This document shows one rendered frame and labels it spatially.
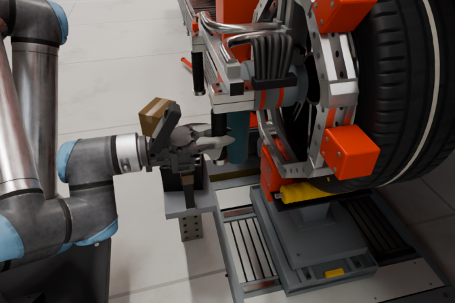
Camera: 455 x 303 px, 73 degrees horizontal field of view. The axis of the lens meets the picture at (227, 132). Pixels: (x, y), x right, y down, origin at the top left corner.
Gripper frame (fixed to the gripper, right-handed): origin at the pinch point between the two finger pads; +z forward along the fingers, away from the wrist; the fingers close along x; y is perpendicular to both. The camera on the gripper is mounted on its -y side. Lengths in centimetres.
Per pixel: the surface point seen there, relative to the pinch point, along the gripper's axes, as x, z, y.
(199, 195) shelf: -16.0, -6.2, 38.0
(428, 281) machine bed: 14, 77, 75
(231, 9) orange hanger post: -60, 15, -11
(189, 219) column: -30, -10, 68
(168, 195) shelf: -18.0, -16.5, 38.0
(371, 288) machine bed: 12, 54, 75
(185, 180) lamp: -10.1, -10.7, 23.7
